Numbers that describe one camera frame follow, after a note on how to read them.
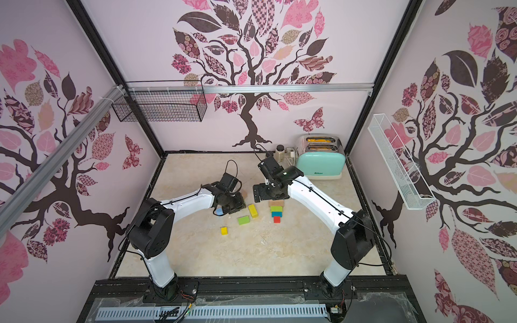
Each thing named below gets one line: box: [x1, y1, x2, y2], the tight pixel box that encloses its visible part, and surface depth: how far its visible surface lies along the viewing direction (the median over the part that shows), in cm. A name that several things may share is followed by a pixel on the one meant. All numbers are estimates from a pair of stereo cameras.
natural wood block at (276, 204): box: [268, 201, 285, 208], surface depth 99 cm
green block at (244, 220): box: [237, 216, 250, 226], surface depth 94 cm
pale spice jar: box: [275, 144, 285, 163], surface depth 112 cm
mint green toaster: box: [296, 133, 347, 180], surface depth 102 cm
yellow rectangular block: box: [247, 203, 260, 219], surface depth 96 cm
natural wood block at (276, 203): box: [268, 199, 285, 207], surface depth 99 cm
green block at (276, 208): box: [269, 205, 284, 212], surface depth 97 cm
